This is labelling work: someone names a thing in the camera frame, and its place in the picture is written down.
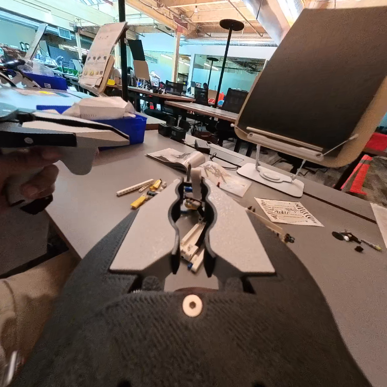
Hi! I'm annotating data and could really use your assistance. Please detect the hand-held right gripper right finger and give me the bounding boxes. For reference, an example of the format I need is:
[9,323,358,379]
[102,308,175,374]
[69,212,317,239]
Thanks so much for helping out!
[201,178,276,278]

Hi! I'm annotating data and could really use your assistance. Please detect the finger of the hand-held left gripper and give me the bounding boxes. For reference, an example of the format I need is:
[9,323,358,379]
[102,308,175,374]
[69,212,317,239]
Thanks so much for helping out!
[18,111,129,138]
[23,122,131,149]

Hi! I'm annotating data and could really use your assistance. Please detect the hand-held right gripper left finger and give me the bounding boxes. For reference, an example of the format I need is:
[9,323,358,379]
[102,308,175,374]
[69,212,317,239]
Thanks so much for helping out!
[109,178,184,277]

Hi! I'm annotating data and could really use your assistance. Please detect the zebra striped lego helicopter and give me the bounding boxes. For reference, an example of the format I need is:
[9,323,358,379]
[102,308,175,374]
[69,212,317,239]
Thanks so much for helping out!
[180,163,296,273]

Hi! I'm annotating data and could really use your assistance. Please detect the white lego skid assembly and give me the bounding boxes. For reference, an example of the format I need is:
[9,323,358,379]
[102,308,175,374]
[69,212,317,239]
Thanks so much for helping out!
[180,222,207,272]

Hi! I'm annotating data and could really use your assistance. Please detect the pile of lego pieces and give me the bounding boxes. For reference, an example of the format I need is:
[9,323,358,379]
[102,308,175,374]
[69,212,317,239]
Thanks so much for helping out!
[116,178,167,210]

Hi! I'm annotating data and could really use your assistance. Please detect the cluster of small lego parts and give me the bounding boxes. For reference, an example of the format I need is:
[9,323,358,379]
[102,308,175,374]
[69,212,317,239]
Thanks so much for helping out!
[332,230,383,253]

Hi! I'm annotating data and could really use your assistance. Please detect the person's left hand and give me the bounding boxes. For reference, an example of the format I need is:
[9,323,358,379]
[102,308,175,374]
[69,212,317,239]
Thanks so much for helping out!
[0,148,61,210]

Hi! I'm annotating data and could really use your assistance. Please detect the white paper bags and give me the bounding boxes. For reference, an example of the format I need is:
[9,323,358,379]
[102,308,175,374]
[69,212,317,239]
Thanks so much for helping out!
[63,96,135,120]

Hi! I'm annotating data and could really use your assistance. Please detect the blue plastic bin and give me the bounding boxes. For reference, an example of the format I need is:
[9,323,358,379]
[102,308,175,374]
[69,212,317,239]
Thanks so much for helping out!
[36,104,148,150]

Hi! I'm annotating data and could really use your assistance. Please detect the blue bin with label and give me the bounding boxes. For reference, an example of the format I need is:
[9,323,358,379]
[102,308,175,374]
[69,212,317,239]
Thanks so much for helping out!
[24,72,68,91]

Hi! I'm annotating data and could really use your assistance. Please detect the zebra sticker sheet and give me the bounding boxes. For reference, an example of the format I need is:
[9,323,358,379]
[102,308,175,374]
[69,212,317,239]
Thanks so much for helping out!
[255,197,325,227]

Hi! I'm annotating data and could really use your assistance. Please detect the silver laptop stand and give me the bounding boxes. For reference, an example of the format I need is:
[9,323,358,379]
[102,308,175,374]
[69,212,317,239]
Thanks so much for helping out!
[237,145,305,198]

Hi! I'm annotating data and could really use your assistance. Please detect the white poster board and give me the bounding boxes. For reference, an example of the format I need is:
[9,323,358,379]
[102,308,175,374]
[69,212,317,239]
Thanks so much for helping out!
[79,22,128,93]

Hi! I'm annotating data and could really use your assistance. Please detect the black box device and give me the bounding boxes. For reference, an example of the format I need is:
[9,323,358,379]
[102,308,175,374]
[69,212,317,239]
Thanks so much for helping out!
[158,116,191,141]

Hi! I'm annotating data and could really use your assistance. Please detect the wooden office desk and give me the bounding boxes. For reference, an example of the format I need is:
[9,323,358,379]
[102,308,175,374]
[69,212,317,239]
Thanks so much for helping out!
[128,86,196,113]
[165,101,240,146]

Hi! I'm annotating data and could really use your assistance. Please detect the open instruction booklet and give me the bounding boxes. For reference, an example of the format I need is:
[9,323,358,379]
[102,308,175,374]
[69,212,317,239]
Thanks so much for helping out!
[145,148,252,198]

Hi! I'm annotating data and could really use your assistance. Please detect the black pole with round disc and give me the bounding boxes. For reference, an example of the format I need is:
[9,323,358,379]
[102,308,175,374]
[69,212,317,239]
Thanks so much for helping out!
[117,0,130,102]
[215,19,245,100]

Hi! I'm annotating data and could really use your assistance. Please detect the orange red cone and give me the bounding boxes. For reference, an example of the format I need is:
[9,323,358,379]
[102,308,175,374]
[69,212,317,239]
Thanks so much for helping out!
[341,154,374,195]

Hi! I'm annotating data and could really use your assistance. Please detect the black mesh office chair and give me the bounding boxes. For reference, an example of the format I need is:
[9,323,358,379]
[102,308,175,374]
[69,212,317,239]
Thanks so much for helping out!
[222,88,249,115]

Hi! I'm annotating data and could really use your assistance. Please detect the white paper sheet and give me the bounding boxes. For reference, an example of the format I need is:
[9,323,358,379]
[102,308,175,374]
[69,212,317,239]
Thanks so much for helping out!
[370,203,387,249]

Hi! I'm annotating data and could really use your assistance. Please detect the black laptop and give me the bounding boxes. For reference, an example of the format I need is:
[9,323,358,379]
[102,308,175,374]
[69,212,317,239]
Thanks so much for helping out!
[234,7,387,168]

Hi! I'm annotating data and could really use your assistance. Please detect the black cable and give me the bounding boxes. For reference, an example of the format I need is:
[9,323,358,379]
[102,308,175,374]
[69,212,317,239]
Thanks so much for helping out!
[209,153,241,170]

